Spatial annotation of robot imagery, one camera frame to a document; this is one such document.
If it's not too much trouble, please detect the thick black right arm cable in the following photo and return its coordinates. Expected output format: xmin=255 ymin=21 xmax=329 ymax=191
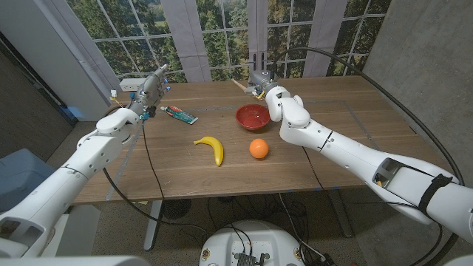
xmin=269 ymin=47 xmax=466 ymax=266

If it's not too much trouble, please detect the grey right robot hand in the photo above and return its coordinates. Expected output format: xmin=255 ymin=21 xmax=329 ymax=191
xmin=244 ymin=69 xmax=280 ymax=100

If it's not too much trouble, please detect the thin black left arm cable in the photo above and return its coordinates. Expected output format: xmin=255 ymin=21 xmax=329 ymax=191
xmin=141 ymin=121 xmax=166 ymax=202

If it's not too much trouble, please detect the black round fan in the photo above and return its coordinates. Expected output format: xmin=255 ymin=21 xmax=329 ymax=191
xmin=161 ymin=198 xmax=192 ymax=219

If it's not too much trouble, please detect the white floor cable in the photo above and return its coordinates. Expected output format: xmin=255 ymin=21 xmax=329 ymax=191
xmin=279 ymin=194 xmax=327 ymax=260

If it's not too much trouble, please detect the white table leg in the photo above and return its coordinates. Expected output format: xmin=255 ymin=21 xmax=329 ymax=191
xmin=327 ymin=188 xmax=355 ymax=238
xmin=143 ymin=199 xmax=163 ymax=252

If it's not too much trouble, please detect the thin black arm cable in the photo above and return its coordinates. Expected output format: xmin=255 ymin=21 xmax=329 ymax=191
xmin=302 ymin=146 xmax=332 ymax=191
xmin=141 ymin=121 xmax=166 ymax=202

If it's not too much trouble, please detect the yellow toy banana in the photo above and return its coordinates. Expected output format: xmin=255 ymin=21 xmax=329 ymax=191
xmin=193 ymin=136 xmax=225 ymax=168

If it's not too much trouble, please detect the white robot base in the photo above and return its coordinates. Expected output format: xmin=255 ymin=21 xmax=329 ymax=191
xmin=198 ymin=219 xmax=306 ymax=266

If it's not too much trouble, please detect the wooden toothbrush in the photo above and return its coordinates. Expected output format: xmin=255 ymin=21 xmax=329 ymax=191
xmin=231 ymin=78 xmax=259 ymax=98

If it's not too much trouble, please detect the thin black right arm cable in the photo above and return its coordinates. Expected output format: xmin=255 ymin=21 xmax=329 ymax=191
xmin=302 ymin=146 xmax=332 ymax=191

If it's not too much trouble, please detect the black floor cable bundle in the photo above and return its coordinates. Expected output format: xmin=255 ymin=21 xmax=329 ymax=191
xmin=206 ymin=191 xmax=326 ymax=266

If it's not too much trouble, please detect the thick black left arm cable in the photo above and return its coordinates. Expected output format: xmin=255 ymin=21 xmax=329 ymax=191
xmin=102 ymin=166 xmax=208 ymax=237

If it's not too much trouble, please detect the white power strip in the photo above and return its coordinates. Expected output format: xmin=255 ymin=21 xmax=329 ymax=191
xmin=118 ymin=77 xmax=147 ymax=92

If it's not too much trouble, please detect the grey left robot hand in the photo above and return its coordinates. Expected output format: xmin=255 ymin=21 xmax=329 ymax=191
xmin=128 ymin=64 xmax=171 ymax=118

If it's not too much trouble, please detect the red white toothpaste tube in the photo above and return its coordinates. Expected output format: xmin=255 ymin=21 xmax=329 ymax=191
xmin=160 ymin=106 xmax=200 ymax=126

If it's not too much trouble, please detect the printed window backdrop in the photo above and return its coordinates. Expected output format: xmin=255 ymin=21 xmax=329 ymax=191
xmin=66 ymin=0 xmax=392 ymax=84

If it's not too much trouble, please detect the blue grey chair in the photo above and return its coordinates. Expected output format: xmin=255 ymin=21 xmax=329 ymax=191
xmin=0 ymin=148 xmax=56 ymax=214

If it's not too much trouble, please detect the toy orange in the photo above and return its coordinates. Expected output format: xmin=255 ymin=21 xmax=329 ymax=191
xmin=249 ymin=138 xmax=270 ymax=160

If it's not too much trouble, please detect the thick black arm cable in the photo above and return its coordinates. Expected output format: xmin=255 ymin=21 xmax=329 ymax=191
xmin=102 ymin=166 xmax=208 ymax=237
xmin=269 ymin=47 xmax=466 ymax=266

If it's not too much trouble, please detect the red bowl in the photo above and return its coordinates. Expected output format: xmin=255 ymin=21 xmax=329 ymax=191
xmin=235 ymin=103 xmax=271 ymax=131

